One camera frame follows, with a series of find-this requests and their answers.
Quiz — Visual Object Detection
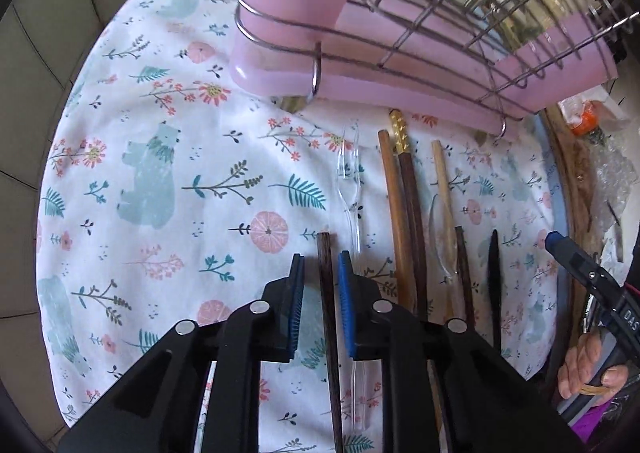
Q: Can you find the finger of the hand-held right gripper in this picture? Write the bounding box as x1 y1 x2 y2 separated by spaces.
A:
545 230 626 315

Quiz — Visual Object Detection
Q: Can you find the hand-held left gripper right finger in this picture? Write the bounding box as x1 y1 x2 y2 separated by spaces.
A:
338 250 584 453

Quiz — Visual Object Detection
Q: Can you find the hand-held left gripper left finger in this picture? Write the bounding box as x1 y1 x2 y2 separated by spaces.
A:
59 253 306 453

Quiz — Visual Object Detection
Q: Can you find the dark wooden chopstick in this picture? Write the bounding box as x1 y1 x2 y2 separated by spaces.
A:
454 226 477 325
316 232 346 453

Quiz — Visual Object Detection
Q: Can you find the person's right hand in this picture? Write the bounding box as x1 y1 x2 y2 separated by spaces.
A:
557 328 632 402

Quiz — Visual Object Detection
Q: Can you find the black plastic knife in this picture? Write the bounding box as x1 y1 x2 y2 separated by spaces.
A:
486 229 504 352

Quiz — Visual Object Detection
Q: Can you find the light brown wooden chopstick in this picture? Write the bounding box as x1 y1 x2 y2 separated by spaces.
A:
377 130 418 315

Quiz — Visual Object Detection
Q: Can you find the clear bubble wrap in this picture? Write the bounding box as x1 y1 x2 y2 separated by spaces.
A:
584 133 640 265

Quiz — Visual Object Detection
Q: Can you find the clear plastic fork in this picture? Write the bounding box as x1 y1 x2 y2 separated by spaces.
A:
334 120 368 434

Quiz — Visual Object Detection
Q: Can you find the dark chopstick with gold end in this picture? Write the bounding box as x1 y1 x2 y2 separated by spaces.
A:
389 109 432 323

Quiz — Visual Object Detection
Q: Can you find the clear plastic spoon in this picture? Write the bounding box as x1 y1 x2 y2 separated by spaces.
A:
427 193 463 285

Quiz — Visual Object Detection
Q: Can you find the pale bamboo chopstick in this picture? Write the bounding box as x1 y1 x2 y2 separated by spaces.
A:
431 140 466 320

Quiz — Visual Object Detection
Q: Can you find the pink plastic drip tray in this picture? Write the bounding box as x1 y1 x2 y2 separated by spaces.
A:
300 0 621 130

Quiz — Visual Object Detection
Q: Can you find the floral bear print tablecloth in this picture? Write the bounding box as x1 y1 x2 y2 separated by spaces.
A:
37 0 562 453

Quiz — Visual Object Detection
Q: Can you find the metal wire dish rack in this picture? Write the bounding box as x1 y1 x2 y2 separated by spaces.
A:
232 0 640 139

